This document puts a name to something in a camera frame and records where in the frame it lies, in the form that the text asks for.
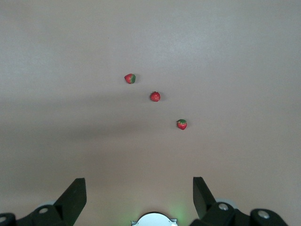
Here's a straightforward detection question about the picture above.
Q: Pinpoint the brown table cover mat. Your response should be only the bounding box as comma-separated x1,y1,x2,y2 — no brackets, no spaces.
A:
0,0,301,226

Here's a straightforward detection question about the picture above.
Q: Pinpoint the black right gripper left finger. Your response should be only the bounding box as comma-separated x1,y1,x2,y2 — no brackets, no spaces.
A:
0,178,87,226

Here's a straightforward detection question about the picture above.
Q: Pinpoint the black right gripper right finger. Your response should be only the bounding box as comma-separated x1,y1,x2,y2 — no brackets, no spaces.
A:
192,176,289,226

